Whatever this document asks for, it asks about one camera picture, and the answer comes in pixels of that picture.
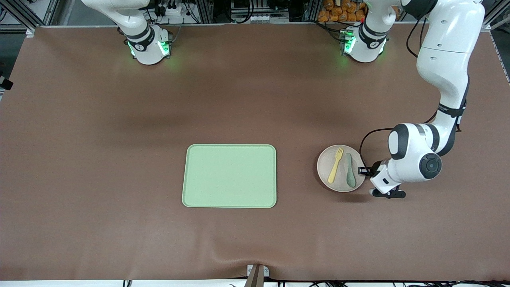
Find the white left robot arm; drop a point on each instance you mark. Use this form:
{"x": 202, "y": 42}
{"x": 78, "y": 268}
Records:
{"x": 446, "y": 59}

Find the pile of orange items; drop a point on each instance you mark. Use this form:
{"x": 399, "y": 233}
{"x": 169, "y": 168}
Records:
{"x": 334, "y": 12}

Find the grey-green plastic spoon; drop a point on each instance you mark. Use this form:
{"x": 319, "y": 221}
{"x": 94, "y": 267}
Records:
{"x": 350, "y": 181}

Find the metal table clamp bracket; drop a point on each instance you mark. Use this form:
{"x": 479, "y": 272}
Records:
{"x": 257, "y": 277}

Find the beige round plate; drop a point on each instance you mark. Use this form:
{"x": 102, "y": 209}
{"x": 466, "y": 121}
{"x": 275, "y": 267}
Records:
{"x": 338, "y": 186}

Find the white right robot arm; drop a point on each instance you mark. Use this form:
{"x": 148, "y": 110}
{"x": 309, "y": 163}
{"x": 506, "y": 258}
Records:
{"x": 145, "y": 52}

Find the white terminal strip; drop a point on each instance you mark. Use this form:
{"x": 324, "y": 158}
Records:
{"x": 261, "y": 18}

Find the light green rectangular tray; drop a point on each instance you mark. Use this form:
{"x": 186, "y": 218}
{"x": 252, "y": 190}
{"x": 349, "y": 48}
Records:
{"x": 229, "y": 187}

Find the yellow plastic fork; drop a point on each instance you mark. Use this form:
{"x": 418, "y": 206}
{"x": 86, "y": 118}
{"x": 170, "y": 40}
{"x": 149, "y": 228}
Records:
{"x": 336, "y": 163}

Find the brown table cover mat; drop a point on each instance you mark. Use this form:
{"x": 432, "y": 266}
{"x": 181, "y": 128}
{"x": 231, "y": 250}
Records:
{"x": 119, "y": 159}

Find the aluminium frame profile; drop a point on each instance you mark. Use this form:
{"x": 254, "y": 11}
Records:
{"x": 314, "y": 10}
{"x": 206, "y": 12}
{"x": 20, "y": 14}
{"x": 496, "y": 16}

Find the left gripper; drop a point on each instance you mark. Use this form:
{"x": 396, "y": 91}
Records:
{"x": 375, "y": 168}

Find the white power strip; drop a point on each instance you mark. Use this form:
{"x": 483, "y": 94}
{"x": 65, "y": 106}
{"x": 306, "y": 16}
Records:
{"x": 171, "y": 10}

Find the grey table side rail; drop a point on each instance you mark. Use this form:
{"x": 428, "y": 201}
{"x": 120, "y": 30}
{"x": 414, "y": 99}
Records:
{"x": 504, "y": 59}

